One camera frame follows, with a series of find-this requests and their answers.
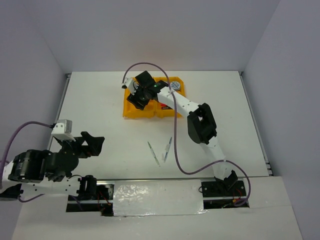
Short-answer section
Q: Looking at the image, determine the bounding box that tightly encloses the foil-covered base plate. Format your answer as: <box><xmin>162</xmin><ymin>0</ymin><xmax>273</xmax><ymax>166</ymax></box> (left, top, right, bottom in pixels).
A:
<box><xmin>113</xmin><ymin>179</ymin><xmax>206</xmax><ymax>217</ymax></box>

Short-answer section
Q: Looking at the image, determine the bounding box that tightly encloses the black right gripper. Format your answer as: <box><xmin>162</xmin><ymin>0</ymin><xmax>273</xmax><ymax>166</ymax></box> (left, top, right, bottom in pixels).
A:
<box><xmin>127</xmin><ymin>82</ymin><xmax>150</xmax><ymax>111</ymax></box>

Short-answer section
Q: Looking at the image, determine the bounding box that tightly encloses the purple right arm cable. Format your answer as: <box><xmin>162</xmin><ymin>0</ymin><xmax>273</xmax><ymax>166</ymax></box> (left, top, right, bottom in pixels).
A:
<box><xmin>121</xmin><ymin>62</ymin><xmax>252</xmax><ymax>207</ymax></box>

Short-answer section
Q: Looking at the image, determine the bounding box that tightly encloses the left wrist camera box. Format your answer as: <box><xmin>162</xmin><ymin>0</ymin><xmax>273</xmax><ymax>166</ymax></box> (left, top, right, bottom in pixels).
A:
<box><xmin>51</xmin><ymin>119</ymin><xmax>75</xmax><ymax>141</ymax></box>

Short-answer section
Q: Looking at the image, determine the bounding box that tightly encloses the round blue-white tin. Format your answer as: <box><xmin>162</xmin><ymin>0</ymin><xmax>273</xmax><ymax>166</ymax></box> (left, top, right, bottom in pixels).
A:
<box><xmin>170</xmin><ymin>81</ymin><xmax>181</xmax><ymax>91</ymax></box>

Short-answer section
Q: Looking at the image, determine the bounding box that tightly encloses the black highlighter blue tip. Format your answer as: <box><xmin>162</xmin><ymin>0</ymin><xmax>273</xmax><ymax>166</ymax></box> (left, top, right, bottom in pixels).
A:
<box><xmin>161</xmin><ymin>106</ymin><xmax>172</xmax><ymax>110</ymax></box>

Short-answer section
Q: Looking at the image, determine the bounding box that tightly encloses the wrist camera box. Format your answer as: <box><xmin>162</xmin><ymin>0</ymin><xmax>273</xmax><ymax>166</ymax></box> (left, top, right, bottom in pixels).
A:
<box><xmin>51</xmin><ymin>119</ymin><xmax>75</xmax><ymax>141</ymax></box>
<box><xmin>121</xmin><ymin>77</ymin><xmax>136</xmax><ymax>94</ymax></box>

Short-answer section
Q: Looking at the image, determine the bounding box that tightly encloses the green clear pen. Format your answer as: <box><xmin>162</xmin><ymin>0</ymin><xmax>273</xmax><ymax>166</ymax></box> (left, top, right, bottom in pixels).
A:
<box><xmin>147</xmin><ymin>141</ymin><xmax>161</xmax><ymax>167</ymax></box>

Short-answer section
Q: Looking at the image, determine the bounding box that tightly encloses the black mounting rail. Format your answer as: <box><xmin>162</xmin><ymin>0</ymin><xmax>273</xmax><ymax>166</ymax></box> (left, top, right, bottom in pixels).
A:
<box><xmin>65</xmin><ymin>179</ymin><xmax>249</xmax><ymax>217</ymax></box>

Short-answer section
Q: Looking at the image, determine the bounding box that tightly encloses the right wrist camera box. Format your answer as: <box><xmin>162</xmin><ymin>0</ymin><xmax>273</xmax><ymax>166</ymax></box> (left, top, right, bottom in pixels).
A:
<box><xmin>121</xmin><ymin>77</ymin><xmax>136</xmax><ymax>94</ymax></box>

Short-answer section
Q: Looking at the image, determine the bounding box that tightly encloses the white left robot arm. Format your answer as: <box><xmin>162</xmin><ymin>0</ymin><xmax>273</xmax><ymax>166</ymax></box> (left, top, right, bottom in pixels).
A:
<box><xmin>0</xmin><ymin>131</ymin><xmax>105</xmax><ymax>201</ymax></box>

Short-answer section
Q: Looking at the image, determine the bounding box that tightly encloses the blue clear pen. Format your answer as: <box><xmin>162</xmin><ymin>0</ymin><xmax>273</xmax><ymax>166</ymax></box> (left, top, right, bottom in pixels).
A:
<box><xmin>163</xmin><ymin>137</ymin><xmax>173</xmax><ymax>162</ymax></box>

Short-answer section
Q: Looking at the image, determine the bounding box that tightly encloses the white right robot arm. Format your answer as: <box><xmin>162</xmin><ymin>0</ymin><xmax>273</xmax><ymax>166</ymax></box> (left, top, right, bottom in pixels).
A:
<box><xmin>122</xmin><ymin>71</ymin><xmax>238</xmax><ymax>196</ymax></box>

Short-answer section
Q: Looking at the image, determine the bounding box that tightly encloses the orange four-compartment organizer tray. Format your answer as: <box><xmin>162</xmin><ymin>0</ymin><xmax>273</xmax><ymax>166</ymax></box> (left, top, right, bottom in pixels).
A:
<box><xmin>122</xmin><ymin>76</ymin><xmax>186</xmax><ymax>119</ymax></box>

